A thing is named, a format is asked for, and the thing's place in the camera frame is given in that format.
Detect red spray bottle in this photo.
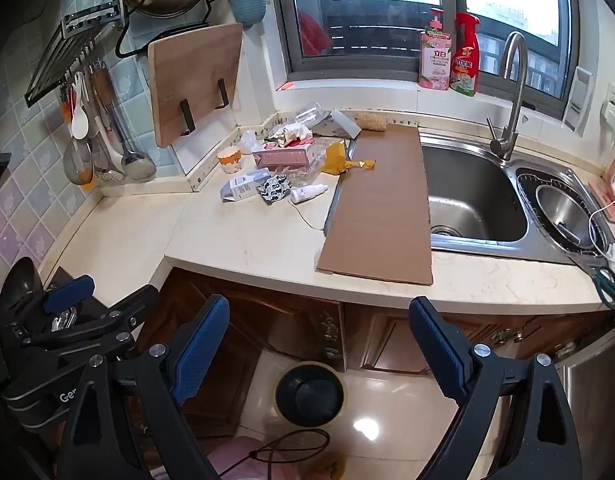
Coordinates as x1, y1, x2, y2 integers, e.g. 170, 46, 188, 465
450, 12, 482, 97

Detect cream trash bin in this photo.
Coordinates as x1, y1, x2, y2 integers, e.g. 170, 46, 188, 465
274, 361, 349, 429

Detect wooden spatula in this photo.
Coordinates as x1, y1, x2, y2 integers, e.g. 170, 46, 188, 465
90, 64, 114, 113

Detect yellow patterned slipper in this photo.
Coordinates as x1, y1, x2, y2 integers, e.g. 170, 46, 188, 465
315, 452, 348, 480

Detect cactus print edge tape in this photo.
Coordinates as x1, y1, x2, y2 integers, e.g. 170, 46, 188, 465
188, 115, 274, 193
352, 115, 421, 128

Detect clear plastic bag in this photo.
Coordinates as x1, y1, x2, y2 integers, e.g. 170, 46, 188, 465
238, 130, 262, 155

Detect steel slotted spoon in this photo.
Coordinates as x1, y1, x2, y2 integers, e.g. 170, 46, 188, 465
90, 110, 126, 184

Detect red and white crumpled wrapper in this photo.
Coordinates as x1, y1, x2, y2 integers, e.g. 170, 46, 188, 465
265, 122, 313, 150

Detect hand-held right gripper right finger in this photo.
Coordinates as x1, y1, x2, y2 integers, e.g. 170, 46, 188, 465
408, 296, 583, 480

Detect brown loofah scrubber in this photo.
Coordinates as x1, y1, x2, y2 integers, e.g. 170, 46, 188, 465
356, 114, 389, 132

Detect green handled scissors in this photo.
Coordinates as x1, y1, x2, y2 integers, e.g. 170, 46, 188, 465
570, 252, 615, 311

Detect white and blue carton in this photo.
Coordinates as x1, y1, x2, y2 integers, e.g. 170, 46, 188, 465
219, 167, 273, 203

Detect black hook rack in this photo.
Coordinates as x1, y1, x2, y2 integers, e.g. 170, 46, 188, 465
25, 30, 101, 108

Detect brown wooden cabinet door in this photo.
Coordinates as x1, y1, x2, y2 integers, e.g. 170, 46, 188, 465
345, 305, 613, 377
138, 267, 261, 441
202, 272, 348, 373

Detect white rice paddle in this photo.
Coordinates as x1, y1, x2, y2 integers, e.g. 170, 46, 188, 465
70, 72, 92, 141

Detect yellow wrapper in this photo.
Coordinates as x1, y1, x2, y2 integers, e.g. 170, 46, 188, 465
321, 140, 377, 177

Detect blue utensil cup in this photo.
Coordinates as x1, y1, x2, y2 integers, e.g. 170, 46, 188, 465
229, 0, 267, 28

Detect steel faucet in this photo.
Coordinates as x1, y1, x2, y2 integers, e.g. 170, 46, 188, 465
486, 31, 529, 162

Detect person's pink trouser leg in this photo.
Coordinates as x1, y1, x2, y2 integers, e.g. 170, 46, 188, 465
152, 435, 298, 480

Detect steel strainer spoon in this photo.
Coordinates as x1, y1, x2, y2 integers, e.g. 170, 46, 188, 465
62, 132, 96, 187

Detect clear plastic wrap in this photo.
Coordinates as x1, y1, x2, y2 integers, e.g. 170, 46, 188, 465
288, 142, 333, 186

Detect white cardboard box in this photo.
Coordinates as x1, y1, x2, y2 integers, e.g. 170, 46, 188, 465
312, 108, 362, 140

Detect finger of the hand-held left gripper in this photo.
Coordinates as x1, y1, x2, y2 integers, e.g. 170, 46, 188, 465
42, 284, 161, 363
18, 275, 96, 347

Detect clear plastic bottle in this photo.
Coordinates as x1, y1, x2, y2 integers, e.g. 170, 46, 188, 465
294, 102, 338, 128

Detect black wire rack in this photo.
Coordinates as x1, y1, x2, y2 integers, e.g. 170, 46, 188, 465
115, 0, 231, 137

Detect white cable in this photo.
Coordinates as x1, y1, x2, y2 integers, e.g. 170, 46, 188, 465
587, 195, 615, 266

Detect wooden cutting board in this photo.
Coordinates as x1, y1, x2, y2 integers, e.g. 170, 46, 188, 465
148, 22, 244, 148

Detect black and white patterned wrapper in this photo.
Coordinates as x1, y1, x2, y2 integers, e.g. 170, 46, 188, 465
256, 174, 293, 207

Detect red cloth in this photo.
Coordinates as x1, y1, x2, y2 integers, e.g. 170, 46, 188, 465
298, 10, 333, 57

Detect steel ladle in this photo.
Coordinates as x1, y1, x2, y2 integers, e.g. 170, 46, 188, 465
110, 62, 158, 182

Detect white wall grater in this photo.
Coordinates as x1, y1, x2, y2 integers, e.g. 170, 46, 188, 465
561, 66, 595, 137

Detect brown cardboard sheet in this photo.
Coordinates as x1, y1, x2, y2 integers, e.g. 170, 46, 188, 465
315, 124, 434, 286

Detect pink dish soap bottle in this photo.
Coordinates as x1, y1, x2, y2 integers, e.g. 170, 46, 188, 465
418, 7, 453, 92

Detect pink box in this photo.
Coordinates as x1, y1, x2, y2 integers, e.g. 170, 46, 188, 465
252, 144, 313, 170

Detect stainless steel appliance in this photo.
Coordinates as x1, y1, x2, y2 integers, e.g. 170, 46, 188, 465
555, 337, 615, 480

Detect stainless steel sink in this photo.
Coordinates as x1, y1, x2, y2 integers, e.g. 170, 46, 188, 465
420, 130, 615, 267

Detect steel bowl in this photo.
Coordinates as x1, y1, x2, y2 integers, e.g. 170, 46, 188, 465
535, 184, 605, 253

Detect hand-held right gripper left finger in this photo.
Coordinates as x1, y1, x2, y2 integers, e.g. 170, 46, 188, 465
55, 294, 232, 480

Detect steel wall shelf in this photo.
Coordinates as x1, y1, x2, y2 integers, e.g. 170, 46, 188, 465
62, 0, 127, 41

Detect small white dropper bottle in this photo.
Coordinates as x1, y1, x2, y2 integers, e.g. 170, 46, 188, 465
290, 184, 329, 205

